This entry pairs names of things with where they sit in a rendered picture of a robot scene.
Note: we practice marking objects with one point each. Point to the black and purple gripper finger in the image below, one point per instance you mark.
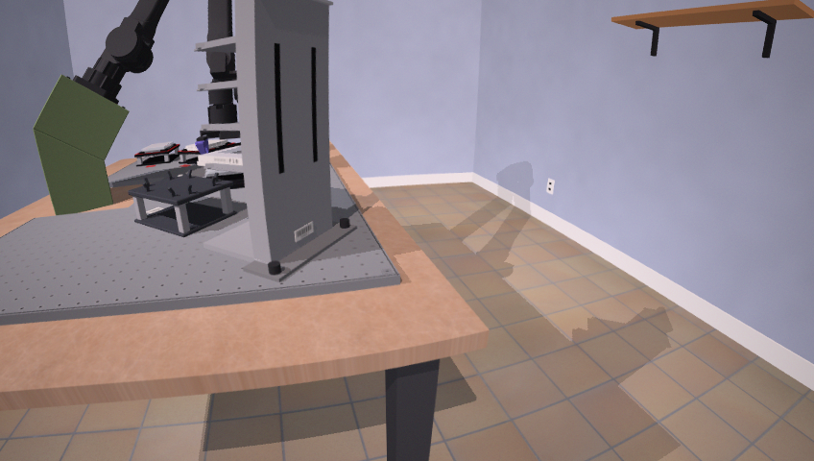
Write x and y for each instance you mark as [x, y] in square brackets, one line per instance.
[202, 146]

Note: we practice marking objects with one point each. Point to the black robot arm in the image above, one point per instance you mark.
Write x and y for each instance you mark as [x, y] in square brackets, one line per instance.
[125, 48]

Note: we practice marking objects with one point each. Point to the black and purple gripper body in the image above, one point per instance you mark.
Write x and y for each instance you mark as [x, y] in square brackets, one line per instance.
[220, 116]

